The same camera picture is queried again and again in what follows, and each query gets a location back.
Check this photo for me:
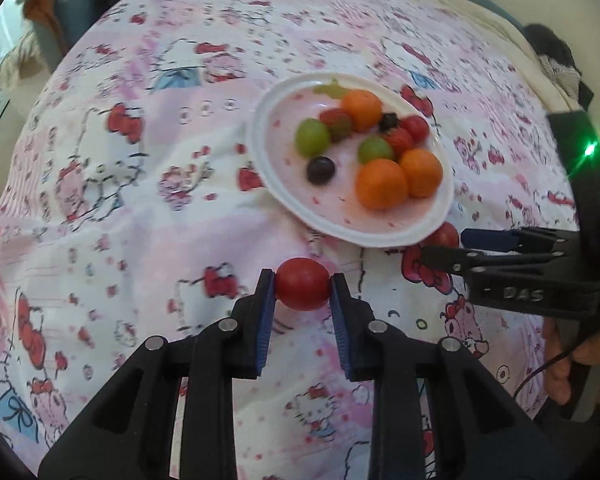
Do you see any orange mandarin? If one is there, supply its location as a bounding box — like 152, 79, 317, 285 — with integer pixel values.
355, 158, 410, 211
341, 89, 384, 132
397, 148, 444, 199

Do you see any pink cartoon printed blanket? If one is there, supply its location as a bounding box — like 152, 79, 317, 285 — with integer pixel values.
0, 0, 596, 480

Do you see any red cherry tomato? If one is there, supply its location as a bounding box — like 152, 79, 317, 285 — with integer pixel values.
275, 257, 332, 312
425, 221, 462, 250
400, 115, 431, 145

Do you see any thin black cable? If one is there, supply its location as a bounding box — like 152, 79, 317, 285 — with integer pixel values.
511, 347, 578, 398

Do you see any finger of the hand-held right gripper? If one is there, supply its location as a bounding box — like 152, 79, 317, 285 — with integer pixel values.
420, 244, 573, 276
461, 227, 580, 257

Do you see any pink strawberry-shaped bowl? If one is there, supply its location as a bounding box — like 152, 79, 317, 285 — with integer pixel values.
247, 72, 456, 248

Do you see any green grape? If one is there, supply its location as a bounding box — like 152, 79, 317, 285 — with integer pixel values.
357, 137, 396, 165
295, 117, 332, 157

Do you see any person's right hand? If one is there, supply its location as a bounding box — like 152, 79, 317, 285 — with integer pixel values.
541, 319, 600, 428

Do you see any dark cloth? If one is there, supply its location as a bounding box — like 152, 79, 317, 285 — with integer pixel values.
522, 23, 595, 112

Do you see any beige fringed cloth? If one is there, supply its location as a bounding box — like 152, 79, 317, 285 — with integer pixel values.
0, 30, 40, 97

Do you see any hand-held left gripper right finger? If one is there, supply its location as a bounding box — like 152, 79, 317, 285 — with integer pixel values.
329, 273, 556, 480

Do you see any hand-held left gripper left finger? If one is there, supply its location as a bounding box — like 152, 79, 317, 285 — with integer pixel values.
37, 268, 277, 480

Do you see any orange cloth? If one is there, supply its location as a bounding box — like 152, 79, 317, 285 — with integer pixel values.
22, 0, 70, 57

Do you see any red strawberry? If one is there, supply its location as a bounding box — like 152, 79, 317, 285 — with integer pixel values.
381, 127, 415, 153
319, 107, 355, 143

